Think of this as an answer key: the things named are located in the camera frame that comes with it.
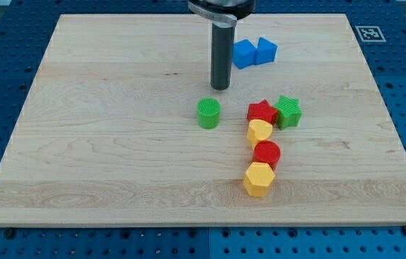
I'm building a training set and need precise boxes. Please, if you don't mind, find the red cylinder block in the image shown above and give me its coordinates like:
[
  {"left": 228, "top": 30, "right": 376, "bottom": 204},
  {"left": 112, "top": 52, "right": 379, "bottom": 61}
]
[{"left": 252, "top": 140, "right": 281, "bottom": 171}]

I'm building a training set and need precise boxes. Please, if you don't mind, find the green star block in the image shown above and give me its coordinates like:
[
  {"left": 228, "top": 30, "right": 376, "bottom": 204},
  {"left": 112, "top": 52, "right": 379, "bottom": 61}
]
[{"left": 273, "top": 95, "right": 303, "bottom": 130}]

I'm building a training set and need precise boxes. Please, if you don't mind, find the yellow hexagon block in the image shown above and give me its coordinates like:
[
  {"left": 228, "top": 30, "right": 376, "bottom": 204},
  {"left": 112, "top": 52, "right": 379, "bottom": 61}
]
[{"left": 243, "top": 162, "right": 275, "bottom": 197}]

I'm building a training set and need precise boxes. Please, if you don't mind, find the blue cube block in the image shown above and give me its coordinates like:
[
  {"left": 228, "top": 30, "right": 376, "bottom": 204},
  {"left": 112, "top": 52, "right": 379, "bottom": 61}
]
[{"left": 233, "top": 40, "right": 257, "bottom": 69}]

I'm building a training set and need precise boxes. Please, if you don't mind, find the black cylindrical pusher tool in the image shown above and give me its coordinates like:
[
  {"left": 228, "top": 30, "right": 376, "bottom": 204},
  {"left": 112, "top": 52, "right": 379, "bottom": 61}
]
[{"left": 211, "top": 23, "right": 235, "bottom": 91}]

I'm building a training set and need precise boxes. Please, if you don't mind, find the white fiducial marker tag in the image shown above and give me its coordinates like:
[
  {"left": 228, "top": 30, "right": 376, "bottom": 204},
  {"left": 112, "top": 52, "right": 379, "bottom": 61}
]
[{"left": 356, "top": 25, "right": 386, "bottom": 42}]

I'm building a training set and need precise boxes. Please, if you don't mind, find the red star block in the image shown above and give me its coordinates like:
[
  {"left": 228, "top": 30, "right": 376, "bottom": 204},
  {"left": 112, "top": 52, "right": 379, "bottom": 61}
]
[{"left": 246, "top": 99, "right": 278, "bottom": 124}]

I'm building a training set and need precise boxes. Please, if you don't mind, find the blue pentagon block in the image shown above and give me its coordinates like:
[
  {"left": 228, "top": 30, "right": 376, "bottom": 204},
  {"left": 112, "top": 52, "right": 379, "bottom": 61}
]
[{"left": 254, "top": 37, "right": 277, "bottom": 65}]

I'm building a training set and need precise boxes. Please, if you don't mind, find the yellow heart block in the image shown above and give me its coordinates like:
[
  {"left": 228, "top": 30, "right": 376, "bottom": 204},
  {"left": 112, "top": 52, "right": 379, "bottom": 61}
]
[{"left": 246, "top": 119, "right": 273, "bottom": 149}]

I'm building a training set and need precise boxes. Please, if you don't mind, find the wooden board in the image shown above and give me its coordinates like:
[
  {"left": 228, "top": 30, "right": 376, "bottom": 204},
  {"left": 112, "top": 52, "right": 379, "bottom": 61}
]
[{"left": 0, "top": 14, "right": 406, "bottom": 227}]

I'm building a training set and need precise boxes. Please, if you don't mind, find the green cylinder block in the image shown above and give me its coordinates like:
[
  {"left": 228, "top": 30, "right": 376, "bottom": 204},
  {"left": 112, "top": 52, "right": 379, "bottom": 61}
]
[{"left": 197, "top": 98, "right": 221, "bottom": 130}]

